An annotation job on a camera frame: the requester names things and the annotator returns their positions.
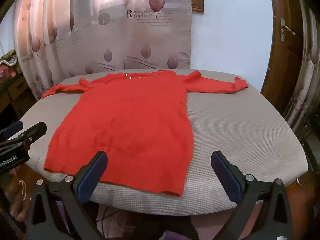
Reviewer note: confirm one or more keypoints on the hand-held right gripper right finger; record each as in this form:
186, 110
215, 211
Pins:
226, 177

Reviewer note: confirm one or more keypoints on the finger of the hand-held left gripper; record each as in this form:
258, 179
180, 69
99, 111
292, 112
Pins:
32, 132
12, 128

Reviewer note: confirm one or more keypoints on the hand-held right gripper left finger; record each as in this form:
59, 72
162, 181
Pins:
91, 177

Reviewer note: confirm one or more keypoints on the red knit sweater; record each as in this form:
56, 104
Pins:
125, 130

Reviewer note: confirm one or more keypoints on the wooden cabinet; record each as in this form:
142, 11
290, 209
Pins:
13, 97

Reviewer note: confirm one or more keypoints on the grey textured table cover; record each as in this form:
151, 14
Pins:
237, 142

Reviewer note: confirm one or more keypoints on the colourful ornaments with fringed cloth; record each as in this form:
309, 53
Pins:
8, 63

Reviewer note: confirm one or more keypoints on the leaf print door curtain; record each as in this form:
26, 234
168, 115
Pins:
305, 80

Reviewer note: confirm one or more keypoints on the leaf print window curtain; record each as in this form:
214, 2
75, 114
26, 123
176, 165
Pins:
112, 35

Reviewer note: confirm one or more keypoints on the brown wooden door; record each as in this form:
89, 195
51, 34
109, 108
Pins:
282, 62

